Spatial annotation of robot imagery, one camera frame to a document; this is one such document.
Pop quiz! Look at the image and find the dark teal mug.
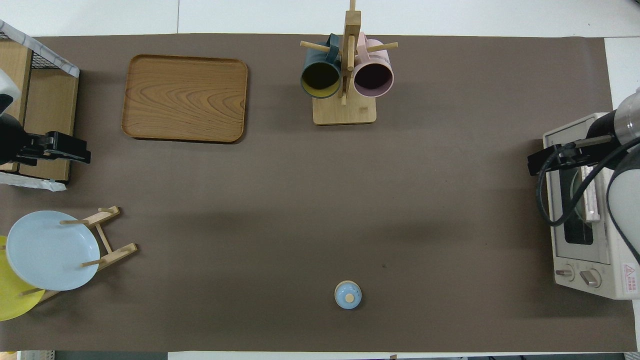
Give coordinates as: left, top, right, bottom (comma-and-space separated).
300, 34, 342, 100

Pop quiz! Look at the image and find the brown table mat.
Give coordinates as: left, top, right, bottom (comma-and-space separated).
0, 34, 638, 353

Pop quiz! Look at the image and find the glass oven door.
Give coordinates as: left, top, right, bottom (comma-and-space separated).
544, 116, 614, 266

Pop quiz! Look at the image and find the wooden mug tree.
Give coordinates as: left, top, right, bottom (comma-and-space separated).
300, 0, 399, 126

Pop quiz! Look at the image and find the blue jar with wooden knob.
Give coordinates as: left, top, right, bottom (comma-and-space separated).
334, 280, 362, 310

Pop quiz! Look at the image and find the light green plate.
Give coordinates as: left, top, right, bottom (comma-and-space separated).
569, 167, 591, 227

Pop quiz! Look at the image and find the light blue plate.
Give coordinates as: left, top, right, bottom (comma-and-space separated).
6, 210, 101, 292

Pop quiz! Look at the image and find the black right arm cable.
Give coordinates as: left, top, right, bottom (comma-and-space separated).
536, 137, 640, 228

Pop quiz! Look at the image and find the wooden shelf with wire basket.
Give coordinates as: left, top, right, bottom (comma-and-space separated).
0, 20, 81, 192

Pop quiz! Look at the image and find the large oven control knob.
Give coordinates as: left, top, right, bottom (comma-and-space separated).
579, 268, 603, 289

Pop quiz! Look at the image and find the wooden plate rack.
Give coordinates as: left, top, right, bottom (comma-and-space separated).
20, 205, 139, 306

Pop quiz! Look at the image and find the yellow plate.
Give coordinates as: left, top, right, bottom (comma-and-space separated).
0, 235, 46, 322

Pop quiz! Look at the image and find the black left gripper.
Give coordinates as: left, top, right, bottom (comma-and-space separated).
0, 114, 92, 167

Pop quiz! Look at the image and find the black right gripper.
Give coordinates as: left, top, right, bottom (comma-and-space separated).
527, 111, 624, 177

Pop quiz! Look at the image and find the pink mug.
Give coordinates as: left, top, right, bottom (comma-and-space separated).
353, 32, 395, 99

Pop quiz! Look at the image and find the beige toaster oven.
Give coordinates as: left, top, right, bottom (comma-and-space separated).
542, 112, 640, 301

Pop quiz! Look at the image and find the brown wooden tray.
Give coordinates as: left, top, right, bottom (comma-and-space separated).
121, 54, 249, 145

